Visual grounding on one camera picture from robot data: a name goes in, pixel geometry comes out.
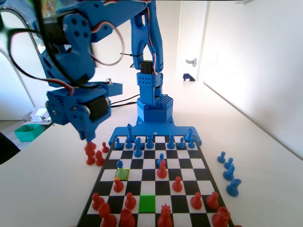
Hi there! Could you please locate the blue chess king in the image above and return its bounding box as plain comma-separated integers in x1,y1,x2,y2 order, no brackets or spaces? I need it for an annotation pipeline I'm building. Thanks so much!
126,123,134,143

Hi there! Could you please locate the blue plastic chess bishop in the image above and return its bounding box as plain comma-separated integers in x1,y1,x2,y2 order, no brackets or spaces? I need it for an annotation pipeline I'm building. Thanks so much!
166,133,175,150

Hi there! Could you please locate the red queen chess piece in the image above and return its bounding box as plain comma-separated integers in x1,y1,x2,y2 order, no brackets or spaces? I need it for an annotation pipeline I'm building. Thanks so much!
157,204,173,227

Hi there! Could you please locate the pile of white packets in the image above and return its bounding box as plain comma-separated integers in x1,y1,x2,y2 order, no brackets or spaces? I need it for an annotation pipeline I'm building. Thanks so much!
29,107,52,122

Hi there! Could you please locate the teal plastic box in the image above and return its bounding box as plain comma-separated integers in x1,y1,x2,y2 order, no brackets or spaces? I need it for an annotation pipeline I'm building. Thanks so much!
13,124,45,143

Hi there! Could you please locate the black zip tie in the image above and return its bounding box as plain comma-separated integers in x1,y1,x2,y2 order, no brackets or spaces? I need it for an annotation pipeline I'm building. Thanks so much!
120,52,144,58

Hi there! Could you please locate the blue robot mounting plate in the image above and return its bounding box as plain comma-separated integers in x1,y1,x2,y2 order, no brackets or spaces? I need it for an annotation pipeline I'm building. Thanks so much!
108,118,204,147

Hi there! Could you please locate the white arched panel dark rim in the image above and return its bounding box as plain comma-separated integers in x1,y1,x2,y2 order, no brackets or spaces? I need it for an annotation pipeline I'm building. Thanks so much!
0,8,45,114

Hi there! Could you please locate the black and white chessboard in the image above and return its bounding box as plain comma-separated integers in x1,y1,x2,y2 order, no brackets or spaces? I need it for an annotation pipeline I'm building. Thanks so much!
75,135,237,227

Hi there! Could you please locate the blue printed clamp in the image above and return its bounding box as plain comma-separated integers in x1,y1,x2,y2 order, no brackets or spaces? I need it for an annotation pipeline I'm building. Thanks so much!
182,72,196,82

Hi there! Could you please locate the white door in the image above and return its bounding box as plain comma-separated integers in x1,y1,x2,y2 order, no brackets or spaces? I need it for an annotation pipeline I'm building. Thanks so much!
177,0,210,82

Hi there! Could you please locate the blue gripper camera mount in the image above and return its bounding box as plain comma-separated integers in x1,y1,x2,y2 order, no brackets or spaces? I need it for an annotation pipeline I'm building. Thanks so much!
103,81,124,97

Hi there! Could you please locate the red white black servo wire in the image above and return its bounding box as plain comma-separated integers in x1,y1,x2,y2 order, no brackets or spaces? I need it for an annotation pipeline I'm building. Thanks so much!
91,20,125,66
46,77,78,95
144,6,159,74

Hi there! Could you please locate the black camera cable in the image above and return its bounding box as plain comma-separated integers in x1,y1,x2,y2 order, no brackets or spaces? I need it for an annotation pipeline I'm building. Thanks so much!
0,0,95,89

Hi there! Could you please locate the silver door handle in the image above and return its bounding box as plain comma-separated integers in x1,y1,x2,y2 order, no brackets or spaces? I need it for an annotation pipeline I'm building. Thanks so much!
185,57,198,68

